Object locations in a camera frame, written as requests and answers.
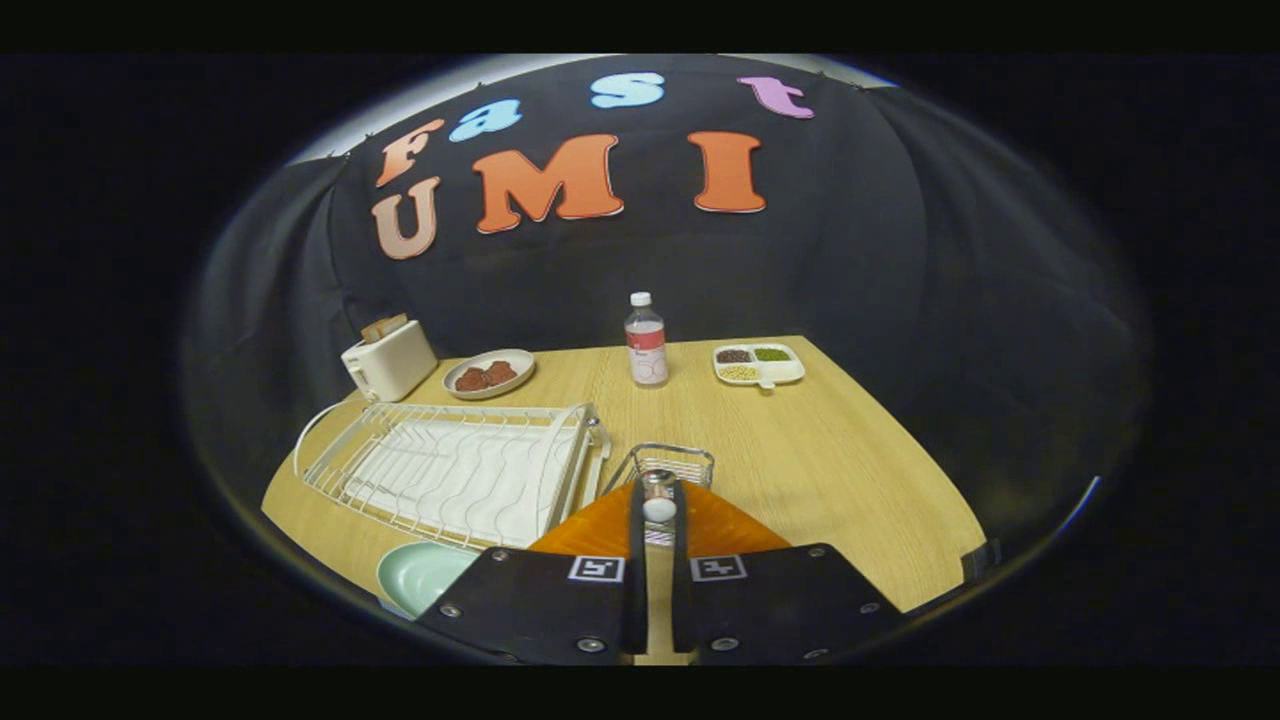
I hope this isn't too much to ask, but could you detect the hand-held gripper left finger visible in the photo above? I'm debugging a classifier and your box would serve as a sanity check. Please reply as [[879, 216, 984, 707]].
[[415, 478, 649, 666]]

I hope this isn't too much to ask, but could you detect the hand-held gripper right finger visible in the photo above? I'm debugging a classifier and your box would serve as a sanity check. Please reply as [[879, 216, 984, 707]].
[[670, 480, 906, 666]]

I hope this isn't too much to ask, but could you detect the checkered handle spoon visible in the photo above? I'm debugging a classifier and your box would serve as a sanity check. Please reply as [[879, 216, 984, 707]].
[[640, 470, 678, 549]]

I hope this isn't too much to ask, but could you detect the metal wire basket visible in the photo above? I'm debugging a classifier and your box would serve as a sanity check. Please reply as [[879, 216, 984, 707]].
[[600, 443, 716, 496]]

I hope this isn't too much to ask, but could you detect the white wire dish rack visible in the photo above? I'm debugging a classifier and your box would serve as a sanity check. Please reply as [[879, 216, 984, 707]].
[[293, 400, 613, 553]]

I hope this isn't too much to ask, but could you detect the mint green plate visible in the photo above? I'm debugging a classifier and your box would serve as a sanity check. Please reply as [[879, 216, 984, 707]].
[[376, 541, 481, 621]]

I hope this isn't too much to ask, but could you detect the beige oval plate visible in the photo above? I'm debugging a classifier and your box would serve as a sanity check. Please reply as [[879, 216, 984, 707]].
[[443, 348, 537, 401]]

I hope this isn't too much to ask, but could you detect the white drain tray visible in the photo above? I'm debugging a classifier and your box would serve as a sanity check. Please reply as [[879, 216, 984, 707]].
[[345, 418, 583, 549]]

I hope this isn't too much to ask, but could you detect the clear bottle red label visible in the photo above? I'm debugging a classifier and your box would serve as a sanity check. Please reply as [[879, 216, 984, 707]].
[[625, 291, 669, 388]]

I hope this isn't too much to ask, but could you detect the white divided tray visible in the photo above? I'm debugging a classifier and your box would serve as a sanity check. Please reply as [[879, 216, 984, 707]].
[[712, 342, 806, 390]]

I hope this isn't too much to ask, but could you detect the cream toaster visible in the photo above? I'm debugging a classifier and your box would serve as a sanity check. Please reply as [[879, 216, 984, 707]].
[[340, 313, 439, 403]]

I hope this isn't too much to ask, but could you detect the black backdrop cloth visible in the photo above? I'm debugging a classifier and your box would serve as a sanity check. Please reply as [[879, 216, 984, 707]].
[[185, 55, 1146, 601]]

